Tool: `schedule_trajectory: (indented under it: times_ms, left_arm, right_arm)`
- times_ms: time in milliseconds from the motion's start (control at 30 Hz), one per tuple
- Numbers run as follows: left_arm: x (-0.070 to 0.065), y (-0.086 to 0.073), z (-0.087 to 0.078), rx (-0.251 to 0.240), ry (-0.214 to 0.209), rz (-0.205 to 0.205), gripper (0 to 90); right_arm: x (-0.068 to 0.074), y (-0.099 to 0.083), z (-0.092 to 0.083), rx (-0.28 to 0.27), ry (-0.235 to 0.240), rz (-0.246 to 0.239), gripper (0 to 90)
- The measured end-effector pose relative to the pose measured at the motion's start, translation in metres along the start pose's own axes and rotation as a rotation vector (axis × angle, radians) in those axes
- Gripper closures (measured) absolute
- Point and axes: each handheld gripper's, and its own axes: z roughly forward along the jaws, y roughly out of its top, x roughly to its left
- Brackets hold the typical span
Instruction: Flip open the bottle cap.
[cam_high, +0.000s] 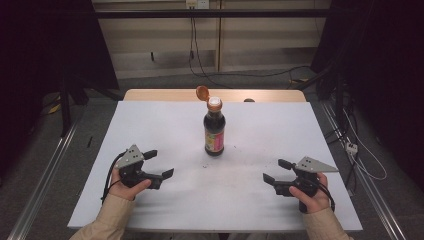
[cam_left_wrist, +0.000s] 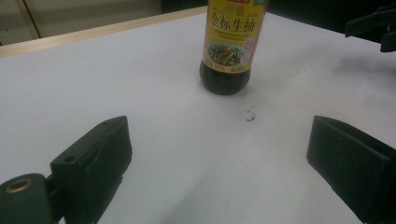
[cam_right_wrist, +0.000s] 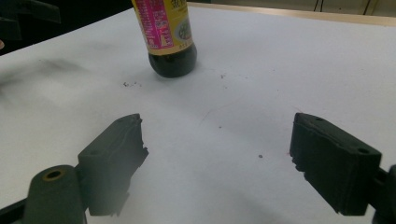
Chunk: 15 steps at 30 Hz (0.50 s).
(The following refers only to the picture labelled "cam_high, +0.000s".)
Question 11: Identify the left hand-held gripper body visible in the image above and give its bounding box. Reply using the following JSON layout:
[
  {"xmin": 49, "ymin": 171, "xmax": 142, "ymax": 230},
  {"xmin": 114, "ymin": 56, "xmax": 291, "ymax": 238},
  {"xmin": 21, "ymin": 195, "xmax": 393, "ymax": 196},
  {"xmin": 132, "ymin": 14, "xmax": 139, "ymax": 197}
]
[{"xmin": 114, "ymin": 143, "xmax": 152, "ymax": 188}]

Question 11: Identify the yellow floor tape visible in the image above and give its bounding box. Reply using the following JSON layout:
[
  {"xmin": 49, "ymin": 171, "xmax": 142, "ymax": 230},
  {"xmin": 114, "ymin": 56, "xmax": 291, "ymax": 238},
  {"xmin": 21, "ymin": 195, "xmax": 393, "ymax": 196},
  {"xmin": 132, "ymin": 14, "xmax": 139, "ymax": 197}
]
[{"xmin": 47, "ymin": 95, "xmax": 63, "ymax": 115}]

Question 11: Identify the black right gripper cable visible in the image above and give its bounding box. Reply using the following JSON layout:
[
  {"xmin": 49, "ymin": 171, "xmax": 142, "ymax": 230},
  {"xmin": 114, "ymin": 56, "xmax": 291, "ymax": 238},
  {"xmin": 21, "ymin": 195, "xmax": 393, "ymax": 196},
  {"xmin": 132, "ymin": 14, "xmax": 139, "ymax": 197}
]
[{"xmin": 316, "ymin": 181, "xmax": 336, "ymax": 213}]

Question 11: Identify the black cable from wall socket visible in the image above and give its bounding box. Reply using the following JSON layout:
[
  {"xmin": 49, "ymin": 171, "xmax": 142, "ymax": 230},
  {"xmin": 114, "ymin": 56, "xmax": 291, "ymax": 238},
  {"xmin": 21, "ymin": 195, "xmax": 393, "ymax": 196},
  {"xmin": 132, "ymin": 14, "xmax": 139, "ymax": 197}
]
[{"xmin": 187, "ymin": 8, "xmax": 312, "ymax": 90}]

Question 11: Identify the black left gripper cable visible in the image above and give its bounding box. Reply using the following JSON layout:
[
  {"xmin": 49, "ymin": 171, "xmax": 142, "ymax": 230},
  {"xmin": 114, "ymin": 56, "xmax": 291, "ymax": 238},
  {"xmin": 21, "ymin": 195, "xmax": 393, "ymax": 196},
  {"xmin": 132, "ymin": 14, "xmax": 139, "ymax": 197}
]
[{"xmin": 100, "ymin": 150, "xmax": 128, "ymax": 205}]

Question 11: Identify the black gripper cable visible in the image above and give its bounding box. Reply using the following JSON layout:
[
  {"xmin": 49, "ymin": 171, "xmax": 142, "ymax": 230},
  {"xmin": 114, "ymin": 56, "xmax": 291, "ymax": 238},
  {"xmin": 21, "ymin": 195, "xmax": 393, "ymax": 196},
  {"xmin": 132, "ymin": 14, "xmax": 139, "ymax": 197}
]
[
  {"xmin": 316, "ymin": 181, "xmax": 336, "ymax": 213},
  {"xmin": 100, "ymin": 150, "xmax": 128, "ymax": 205}
]

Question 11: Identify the dark sauce bottle orange cap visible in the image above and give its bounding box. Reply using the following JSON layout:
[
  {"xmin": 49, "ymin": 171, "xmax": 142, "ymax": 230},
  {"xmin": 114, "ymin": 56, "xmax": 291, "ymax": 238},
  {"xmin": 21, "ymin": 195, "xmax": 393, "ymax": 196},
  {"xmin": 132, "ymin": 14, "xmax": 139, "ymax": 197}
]
[{"xmin": 195, "ymin": 85, "xmax": 227, "ymax": 157}]

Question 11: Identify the black curtain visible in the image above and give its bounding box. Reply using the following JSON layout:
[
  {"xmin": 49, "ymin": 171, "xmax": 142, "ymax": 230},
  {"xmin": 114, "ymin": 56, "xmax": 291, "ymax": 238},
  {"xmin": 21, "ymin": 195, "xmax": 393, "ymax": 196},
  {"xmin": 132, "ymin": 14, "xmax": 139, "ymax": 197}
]
[
  {"xmin": 310, "ymin": 0, "xmax": 424, "ymax": 193},
  {"xmin": 0, "ymin": 0, "xmax": 120, "ymax": 183}
]

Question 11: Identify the person's left hand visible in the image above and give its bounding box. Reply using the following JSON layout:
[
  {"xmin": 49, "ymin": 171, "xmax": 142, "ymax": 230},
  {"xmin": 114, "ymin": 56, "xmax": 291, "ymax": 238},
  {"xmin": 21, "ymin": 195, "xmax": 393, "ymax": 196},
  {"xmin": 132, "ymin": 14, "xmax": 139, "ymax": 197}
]
[{"xmin": 107, "ymin": 166, "xmax": 152, "ymax": 202}]

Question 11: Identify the white board sheet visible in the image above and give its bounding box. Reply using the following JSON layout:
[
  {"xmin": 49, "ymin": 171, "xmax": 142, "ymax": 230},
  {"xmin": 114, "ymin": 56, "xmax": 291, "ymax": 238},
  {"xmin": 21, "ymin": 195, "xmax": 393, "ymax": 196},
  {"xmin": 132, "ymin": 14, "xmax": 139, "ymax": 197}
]
[{"xmin": 67, "ymin": 100, "xmax": 364, "ymax": 233}]

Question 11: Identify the aluminium floor rail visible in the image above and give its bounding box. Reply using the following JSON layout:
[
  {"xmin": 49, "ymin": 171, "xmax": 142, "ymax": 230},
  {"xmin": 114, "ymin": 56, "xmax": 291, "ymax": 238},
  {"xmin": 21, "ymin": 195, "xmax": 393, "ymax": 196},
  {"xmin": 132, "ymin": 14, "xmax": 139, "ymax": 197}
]
[
  {"xmin": 320, "ymin": 100, "xmax": 408, "ymax": 240},
  {"xmin": 6, "ymin": 119, "xmax": 81, "ymax": 240}
]

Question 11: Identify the person's right hand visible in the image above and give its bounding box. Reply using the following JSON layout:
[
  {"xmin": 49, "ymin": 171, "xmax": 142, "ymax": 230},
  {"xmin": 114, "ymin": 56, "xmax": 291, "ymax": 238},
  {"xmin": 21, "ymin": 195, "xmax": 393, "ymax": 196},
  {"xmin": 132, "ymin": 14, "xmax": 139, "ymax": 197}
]
[{"xmin": 288, "ymin": 172, "xmax": 332, "ymax": 215}]

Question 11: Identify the white cable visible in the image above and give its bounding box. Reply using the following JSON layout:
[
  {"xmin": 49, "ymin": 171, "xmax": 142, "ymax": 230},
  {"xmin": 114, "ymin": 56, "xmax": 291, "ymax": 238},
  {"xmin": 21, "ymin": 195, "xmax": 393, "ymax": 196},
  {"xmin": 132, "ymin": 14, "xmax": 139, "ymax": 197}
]
[{"xmin": 342, "ymin": 109, "xmax": 388, "ymax": 182}]

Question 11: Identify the black horizontal bar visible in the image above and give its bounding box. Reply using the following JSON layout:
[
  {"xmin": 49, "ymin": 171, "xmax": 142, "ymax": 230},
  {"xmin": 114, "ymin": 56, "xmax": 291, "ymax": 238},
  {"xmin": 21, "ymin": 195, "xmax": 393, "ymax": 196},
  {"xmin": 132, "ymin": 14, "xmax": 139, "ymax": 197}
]
[{"xmin": 94, "ymin": 9, "xmax": 334, "ymax": 19}]

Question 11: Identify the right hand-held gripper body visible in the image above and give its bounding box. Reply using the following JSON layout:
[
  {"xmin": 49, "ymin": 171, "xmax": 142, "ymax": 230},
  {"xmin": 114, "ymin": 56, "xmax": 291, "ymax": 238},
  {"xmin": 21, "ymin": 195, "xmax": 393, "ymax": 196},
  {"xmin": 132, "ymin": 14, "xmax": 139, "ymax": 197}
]
[{"xmin": 290, "ymin": 156, "xmax": 340, "ymax": 214}]

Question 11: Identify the black metal stand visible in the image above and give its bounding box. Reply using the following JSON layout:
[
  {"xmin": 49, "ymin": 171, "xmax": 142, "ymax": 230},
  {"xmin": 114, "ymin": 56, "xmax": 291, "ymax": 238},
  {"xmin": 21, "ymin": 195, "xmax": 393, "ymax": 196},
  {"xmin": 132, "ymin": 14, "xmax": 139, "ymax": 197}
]
[
  {"xmin": 57, "ymin": 73, "xmax": 125, "ymax": 138},
  {"xmin": 294, "ymin": 64, "xmax": 348, "ymax": 134}
]

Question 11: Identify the bundle of black floor cables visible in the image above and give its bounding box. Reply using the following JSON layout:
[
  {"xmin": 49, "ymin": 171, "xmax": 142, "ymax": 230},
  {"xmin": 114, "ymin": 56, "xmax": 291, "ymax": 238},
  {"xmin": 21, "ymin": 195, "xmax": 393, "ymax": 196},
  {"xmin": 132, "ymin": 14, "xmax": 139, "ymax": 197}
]
[{"xmin": 323, "ymin": 96, "xmax": 360, "ymax": 193}]

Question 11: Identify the white wall socket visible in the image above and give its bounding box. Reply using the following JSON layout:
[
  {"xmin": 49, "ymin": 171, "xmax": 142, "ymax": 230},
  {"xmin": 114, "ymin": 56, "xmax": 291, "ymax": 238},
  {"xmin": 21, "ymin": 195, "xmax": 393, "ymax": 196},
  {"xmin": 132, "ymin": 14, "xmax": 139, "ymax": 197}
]
[{"xmin": 185, "ymin": 0, "xmax": 211, "ymax": 10}]

